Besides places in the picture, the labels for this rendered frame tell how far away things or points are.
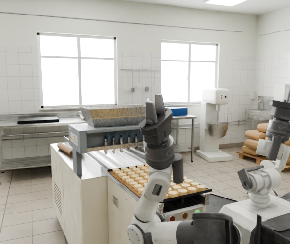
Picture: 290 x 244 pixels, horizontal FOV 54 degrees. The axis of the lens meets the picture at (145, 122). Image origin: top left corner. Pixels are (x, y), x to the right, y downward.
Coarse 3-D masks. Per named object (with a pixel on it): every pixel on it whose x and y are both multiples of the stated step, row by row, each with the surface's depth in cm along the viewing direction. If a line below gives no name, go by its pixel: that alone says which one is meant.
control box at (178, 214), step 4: (184, 208) 150; (188, 208) 150; (192, 208) 150; (196, 208) 150; (200, 208) 152; (168, 212) 145; (172, 212) 145; (176, 212) 145; (180, 212) 146; (184, 212) 147; (188, 212) 148; (192, 212) 149; (164, 216) 142; (168, 216) 142; (176, 216) 145; (180, 216) 146; (188, 216) 148; (168, 220) 143; (176, 220) 145; (180, 220) 146
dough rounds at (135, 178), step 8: (136, 168) 192; (144, 168) 192; (120, 176) 178; (128, 176) 176; (136, 176) 176; (144, 176) 176; (184, 176) 176; (128, 184) 167; (136, 184) 162; (144, 184) 162; (176, 184) 166; (184, 184) 162; (192, 184) 162; (136, 192) 155; (168, 192) 151; (176, 192) 150; (184, 192) 151; (192, 192) 154
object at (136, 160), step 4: (116, 152) 267; (120, 152) 258; (124, 152) 250; (128, 152) 244; (124, 156) 250; (128, 156) 242; (132, 156) 234; (136, 156) 231; (132, 160) 235; (136, 160) 228; (140, 160) 221; (144, 160) 220; (136, 164) 228; (140, 164) 222; (192, 196) 163; (196, 196) 159; (200, 196) 156; (204, 196) 153; (208, 196) 152; (196, 200) 159; (200, 200) 156; (204, 200) 153; (208, 200) 154; (204, 204) 153; (208, 204) 154
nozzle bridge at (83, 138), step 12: (72, 132) 207; (84, 132) 191; (96, 132) 195; (108, 132) 208; (120, 132) 213; (132, 132) 217; (72, 144) 210; (84, 144) 192; (96, 144) 205; (108, 144) 209; (120, 144) 209; (132, 144) 213
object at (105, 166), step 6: (90, 156) 242; (96, 156) 231; (102, 162) 214; (102, 168) 214; (108, 168) 202; (108, 174) 203; (114, 180) 192; (132, 192) 166; (138, 198) 160; (162, 204) 139; (162, 210) 140
